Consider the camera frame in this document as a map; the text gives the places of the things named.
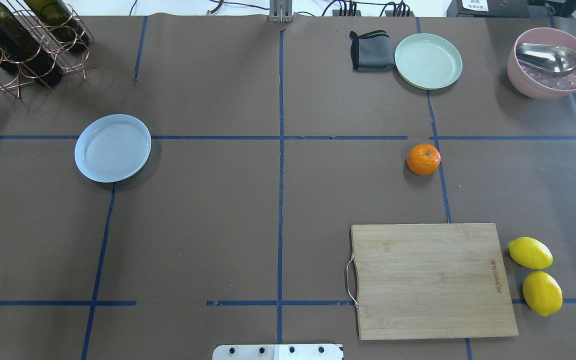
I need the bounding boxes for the grey camera pole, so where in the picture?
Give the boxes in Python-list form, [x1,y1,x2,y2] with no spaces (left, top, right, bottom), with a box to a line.
[269,0,294,23]

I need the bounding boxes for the pink bowl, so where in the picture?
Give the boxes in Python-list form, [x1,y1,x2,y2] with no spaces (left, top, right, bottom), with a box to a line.
[506,27,576,100]

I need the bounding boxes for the yellow lemon outer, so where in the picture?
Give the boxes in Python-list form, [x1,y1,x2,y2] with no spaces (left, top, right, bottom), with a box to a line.
[521,270,563,317]

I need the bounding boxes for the light green plate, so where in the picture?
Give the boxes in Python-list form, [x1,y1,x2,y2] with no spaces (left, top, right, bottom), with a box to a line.
[394,33,463,91]

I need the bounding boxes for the grey folded cloth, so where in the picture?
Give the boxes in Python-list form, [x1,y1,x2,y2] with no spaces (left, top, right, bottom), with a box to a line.
[349,30,396,73]

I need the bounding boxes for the metal spoon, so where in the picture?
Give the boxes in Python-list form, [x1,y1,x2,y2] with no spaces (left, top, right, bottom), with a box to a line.
[515,43,576,75]

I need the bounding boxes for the light blue plate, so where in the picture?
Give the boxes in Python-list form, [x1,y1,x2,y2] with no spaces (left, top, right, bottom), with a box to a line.
[74,114,152,183]

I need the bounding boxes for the yellow lemon near board corner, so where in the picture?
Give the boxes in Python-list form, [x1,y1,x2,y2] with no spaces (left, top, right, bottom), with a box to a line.
[507,236,554,271]

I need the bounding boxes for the orange fruit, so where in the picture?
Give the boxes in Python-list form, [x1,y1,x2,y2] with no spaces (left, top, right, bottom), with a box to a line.
[406,143,442,176]

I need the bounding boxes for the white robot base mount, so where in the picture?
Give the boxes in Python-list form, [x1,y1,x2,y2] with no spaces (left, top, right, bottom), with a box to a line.
[212,343,345,360]

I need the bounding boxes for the copper wire wine rack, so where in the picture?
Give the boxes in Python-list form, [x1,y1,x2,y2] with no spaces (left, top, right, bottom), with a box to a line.
[0,0,99,98]

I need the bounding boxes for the bamboo cutting board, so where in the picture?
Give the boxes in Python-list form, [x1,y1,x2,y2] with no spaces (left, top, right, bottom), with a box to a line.
[349,223,519,341]

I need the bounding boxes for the dark green wine bottle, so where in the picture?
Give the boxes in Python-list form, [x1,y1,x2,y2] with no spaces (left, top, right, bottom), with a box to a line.
[0,2,63,87]

